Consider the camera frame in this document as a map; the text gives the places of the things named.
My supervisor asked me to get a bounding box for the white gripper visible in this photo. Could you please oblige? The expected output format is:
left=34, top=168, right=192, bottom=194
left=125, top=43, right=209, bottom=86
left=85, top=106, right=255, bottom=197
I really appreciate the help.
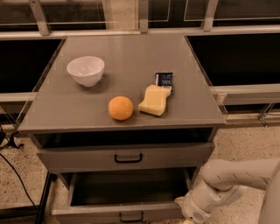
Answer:
left=174, top=189, right=213, bottom=224

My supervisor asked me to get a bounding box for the grey drawer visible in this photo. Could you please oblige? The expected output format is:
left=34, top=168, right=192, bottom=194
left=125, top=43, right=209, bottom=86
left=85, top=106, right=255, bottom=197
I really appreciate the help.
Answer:
left=37, top=143, right=214, bottom=173
left=52, top=168, right=192, bottom=224

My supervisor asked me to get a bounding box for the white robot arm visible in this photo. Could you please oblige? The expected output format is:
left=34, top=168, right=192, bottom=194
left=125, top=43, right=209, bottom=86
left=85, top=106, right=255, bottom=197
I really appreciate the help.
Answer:
left=175, top=157, right=280, bottom=224

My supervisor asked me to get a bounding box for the grey drawer cabinet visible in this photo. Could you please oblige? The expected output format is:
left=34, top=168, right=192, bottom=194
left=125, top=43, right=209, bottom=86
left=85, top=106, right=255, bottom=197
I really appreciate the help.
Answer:
left=19, top=36, right=225, bottom=185

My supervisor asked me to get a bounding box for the yellow sponge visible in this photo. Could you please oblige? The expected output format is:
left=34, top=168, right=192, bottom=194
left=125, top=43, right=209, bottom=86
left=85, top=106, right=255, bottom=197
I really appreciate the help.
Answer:
left=138, top=85, right=171, bottom=116

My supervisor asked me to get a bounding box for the orange fruit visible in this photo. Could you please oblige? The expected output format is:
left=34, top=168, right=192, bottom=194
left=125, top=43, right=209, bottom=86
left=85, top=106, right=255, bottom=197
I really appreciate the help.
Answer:
left=108, top=96, right=133, bottom=121

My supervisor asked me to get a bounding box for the dark blue snack packet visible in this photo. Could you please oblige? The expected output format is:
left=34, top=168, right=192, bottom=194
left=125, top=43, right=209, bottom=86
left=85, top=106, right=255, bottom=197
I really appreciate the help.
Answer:
left=155, top=73, right=173, bottom=90

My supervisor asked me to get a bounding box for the black metal stand leg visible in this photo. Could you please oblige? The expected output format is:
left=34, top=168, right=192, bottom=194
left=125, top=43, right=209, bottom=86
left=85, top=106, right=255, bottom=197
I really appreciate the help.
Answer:
left=0, top=173, right=57, bottom=224

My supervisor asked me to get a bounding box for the white ceramic bowl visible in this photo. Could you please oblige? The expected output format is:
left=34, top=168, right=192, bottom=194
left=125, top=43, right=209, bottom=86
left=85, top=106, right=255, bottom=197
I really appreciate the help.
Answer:
left=66, top=56, right=105, bottom=87

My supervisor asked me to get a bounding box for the metal window railing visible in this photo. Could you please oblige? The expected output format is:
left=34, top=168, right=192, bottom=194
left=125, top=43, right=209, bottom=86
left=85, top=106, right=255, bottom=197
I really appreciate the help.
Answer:
left=1, top=0, right=280, bottom=127

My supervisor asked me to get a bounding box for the black floor cable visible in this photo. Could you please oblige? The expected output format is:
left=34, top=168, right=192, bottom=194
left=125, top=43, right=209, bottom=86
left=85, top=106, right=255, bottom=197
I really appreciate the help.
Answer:
left=0, top=123, right=38, bottom=208

